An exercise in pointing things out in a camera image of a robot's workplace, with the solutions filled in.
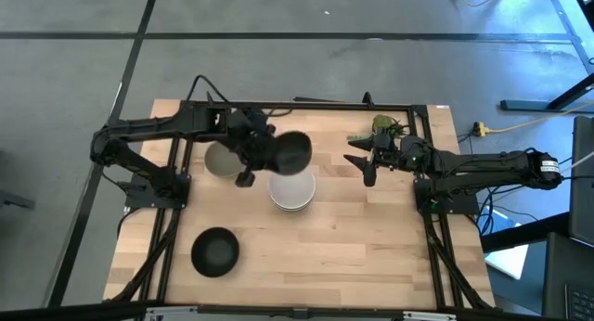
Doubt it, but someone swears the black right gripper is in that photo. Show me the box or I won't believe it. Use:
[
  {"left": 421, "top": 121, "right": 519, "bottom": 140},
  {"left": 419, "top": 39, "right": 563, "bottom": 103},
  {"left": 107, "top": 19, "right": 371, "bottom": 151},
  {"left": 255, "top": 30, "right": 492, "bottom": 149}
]
[{"left": 342, "top": 132, "right": 406, "bottom": 188}]

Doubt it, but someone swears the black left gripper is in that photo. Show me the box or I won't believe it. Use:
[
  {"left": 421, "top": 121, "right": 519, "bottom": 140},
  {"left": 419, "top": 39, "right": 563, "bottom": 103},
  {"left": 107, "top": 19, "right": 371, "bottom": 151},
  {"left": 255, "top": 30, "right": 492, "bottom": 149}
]
[{"left": 226, "top": 108, "right": 280, "bottom": 188}]

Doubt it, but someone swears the beige grey bowl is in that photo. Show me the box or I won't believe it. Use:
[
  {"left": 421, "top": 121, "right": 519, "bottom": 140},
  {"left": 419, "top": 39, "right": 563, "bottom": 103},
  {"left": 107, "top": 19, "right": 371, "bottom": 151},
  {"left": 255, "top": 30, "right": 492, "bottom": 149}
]
[{"left": 203, "top": 141, "right": 247, "bottom": 179}]

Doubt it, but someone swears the black bowl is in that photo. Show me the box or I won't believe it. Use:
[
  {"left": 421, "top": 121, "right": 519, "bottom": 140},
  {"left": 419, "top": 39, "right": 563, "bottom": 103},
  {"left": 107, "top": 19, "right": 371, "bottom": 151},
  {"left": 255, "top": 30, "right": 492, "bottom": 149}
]
[
  {"left": 190, "top": 226, "right": 241, "bottom": 279},
  {"left": 273, "top": 130, "right": 314, "bottom": 176}
]

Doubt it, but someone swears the white bowl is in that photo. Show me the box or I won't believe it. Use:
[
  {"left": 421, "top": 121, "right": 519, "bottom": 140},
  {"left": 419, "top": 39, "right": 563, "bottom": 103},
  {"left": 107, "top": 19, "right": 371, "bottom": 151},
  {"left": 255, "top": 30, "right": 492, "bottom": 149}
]
[
  {"left": 267, "top": 170, "right": 317, "bottom": 211},
  {"left": 268, "top": 190, "right": 316, "bottom": 214}
]

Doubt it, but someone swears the small green potted plant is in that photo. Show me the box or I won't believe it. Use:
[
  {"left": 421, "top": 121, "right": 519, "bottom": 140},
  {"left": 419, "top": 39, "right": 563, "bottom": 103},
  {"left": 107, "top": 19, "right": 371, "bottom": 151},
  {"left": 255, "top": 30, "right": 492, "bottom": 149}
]
[{"left": 347, "top": 114, "right": 409, "bottom": 141}]

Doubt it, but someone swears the white paper sheet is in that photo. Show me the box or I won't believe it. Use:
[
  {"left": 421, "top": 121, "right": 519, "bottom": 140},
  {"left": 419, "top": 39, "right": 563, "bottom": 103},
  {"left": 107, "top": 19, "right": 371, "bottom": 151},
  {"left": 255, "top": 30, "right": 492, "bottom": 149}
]
[{"left": 482, "top": 208, "right": 530, "bottom": 280}]

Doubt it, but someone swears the dark grey monitor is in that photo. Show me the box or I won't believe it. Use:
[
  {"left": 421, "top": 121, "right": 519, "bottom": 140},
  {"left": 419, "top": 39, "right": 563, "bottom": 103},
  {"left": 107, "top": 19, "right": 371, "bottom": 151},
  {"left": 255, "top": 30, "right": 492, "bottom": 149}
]
[{"left": 568, "top": 115, "right": 594, "bottom": 246}]

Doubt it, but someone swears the black beam with silver brackets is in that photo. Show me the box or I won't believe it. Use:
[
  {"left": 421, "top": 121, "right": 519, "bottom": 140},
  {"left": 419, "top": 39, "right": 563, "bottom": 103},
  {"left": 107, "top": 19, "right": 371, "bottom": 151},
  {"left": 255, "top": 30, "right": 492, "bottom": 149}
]
[{"left": 0, "top": 300, "right": 594, "bottom": 321}]

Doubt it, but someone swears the dark laptop with keyboard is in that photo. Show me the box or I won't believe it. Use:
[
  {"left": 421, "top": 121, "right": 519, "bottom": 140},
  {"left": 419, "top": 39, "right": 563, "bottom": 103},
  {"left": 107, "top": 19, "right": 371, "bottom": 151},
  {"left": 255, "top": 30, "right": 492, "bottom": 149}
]
[{"left": 541, "top": 231, "right": 594, "bottom": 320}]

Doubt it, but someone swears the black aluminium table frame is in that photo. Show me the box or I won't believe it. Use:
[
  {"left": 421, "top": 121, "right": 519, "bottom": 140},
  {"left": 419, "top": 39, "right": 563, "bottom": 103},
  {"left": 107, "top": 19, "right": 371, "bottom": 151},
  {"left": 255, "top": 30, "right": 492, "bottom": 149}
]
[{"left": 104, "top": 91, "right": 500, "bottom": 313}]

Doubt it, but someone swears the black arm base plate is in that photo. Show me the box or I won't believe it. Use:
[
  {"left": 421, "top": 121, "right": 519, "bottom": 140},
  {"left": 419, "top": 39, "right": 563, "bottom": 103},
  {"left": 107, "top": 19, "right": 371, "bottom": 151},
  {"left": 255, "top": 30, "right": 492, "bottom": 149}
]
[
  {"left": 123, "top": 172, "right": 191, "bottom": 210},
  {"left": 414, "top": 176, "right": 480, "bottom": 216}
]

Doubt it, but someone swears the black desk frame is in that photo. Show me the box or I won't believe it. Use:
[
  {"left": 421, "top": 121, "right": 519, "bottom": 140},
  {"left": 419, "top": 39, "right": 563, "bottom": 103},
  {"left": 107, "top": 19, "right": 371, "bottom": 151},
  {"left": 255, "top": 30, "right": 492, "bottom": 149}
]
[{"left": 498, "top": 0, "right": 594, "bottom": 112}]

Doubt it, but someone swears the long yellow cable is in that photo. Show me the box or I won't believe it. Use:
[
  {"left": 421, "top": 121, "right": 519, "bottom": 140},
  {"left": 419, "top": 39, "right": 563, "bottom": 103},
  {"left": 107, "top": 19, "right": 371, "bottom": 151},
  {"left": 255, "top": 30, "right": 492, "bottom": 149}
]
[{"left": 484, "top": 100, "right": 594, "bottom": 135}]

